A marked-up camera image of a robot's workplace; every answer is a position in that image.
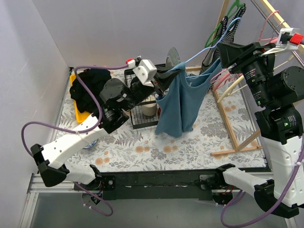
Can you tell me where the thick pink hanger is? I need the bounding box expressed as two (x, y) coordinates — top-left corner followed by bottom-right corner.
(211, 37), (277, 91)

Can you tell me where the thin pink wire hanger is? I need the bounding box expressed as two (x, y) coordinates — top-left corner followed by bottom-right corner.
(258, 9), (282, 42)

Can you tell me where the teal tank top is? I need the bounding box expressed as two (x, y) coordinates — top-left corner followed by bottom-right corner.
(155, 59), (222, 138)

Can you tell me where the blue wire hanger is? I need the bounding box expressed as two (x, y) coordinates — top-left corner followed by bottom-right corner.
(185, 17), (241, 63)

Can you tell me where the black tank top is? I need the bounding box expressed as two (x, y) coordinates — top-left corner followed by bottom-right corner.
(69, 69), (112, 113)

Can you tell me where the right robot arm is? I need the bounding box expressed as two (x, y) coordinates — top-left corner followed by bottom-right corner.
(199, 42), (304, 218)

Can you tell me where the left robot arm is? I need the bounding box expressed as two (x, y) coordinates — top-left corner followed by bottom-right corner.
(30, 70), (179, 190)

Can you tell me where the striped tank top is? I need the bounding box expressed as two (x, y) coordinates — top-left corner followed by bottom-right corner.
(199, 0), (246, 75)

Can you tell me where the green hanger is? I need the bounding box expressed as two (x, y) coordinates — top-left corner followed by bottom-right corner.
(204, 0), (247, 48)

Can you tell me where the white ceramic cup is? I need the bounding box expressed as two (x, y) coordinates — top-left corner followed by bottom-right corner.
(142, 103), (157, 116)

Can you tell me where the grey patterned plate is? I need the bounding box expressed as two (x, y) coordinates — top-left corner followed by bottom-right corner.
(166, 47), (181, 67)

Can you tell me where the yellow plastic tray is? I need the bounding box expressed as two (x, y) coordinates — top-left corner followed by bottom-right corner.
(69, 73), (91, 124)

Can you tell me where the blue white patterned bowl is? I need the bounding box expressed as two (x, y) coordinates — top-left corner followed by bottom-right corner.
(84, 140), (98, 149)

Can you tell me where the floral table mat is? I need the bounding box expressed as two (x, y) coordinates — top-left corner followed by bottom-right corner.
(57, 66), (266, 172)

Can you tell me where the wooden clothes rack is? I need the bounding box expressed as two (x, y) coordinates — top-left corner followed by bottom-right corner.
(184, 0), (304, 156)

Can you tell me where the black wire dish rack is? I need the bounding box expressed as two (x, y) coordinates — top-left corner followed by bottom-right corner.
(123, 63), (167, 130)

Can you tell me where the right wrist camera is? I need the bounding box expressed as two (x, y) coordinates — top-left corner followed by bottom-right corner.
(261, 28), (304, 56)

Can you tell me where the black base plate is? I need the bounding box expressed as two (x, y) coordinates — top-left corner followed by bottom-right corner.
(102, 169), (229, 200)

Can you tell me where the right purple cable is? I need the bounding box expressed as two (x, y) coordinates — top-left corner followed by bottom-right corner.
(220, 38), (304, 228)

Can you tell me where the aluminium frame rail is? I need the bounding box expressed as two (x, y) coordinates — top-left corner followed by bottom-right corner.
(19, 174), (81, 228)

